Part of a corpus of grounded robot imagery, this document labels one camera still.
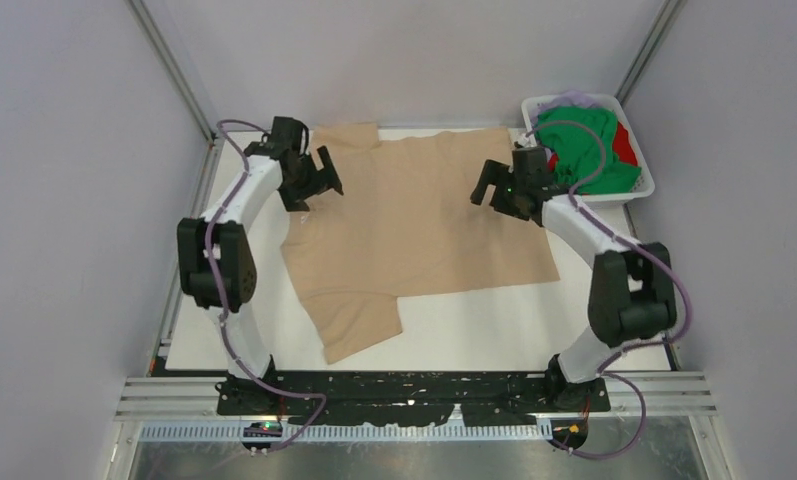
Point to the red t shirt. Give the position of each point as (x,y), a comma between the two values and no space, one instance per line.
(626,146)

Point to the lavender t shirt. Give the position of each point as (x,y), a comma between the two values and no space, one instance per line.
(571,98)

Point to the white slotted cable duct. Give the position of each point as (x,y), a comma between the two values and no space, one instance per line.
(256,432)

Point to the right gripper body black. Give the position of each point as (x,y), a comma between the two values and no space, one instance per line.
(507,200)

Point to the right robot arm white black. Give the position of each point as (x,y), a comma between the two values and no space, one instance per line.
(631,296)

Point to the white plastic basket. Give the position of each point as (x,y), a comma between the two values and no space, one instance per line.
(644,186)

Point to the beige t shirt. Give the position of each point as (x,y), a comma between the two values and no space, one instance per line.
(403,226)

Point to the green t shirt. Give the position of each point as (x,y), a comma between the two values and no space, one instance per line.
(560,125)

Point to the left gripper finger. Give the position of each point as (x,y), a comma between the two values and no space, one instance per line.
(290,135)
(328,177)

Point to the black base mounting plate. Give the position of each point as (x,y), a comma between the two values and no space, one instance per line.
(408,399)

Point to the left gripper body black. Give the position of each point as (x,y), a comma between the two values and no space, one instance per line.
(304,185)

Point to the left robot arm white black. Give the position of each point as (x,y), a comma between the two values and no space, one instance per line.
(215,261)

